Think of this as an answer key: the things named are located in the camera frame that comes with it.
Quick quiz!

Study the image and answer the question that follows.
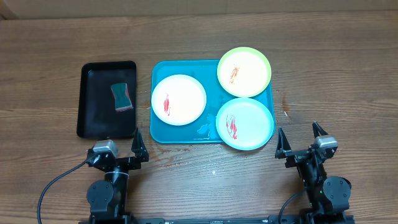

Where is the green and pink sponge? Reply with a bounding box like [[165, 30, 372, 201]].
[[111, 83, 133, 111]]

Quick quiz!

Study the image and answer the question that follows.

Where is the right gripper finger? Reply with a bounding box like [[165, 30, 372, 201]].
[[275, 128, 292, 158], [312, 121, 328, 138]]

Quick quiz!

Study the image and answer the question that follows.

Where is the yellow-green plate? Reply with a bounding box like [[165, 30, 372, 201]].
[[217, 47, 272, 97]]

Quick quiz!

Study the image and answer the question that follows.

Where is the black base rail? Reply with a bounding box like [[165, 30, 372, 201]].
[[79, 215, 355, 224]]

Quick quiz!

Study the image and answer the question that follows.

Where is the teal plastic tray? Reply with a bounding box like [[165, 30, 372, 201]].
[[150, 60, 275, 144]]

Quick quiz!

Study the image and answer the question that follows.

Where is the white plate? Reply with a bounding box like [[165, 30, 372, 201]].
[[151, 75, 206, 126]]

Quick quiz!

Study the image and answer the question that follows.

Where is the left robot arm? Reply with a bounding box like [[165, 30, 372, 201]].
[[86, 129, 149, 223]]

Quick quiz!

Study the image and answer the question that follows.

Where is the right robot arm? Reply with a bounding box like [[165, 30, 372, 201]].
[[275, 121, 354, 223]]

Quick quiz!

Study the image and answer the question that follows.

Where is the black plastic tray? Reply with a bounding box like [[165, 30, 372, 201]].
[[76, 60, 137, 140]]

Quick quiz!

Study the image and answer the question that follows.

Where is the light blue plate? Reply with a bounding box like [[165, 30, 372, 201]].
[[215, 98, 275, 151]]

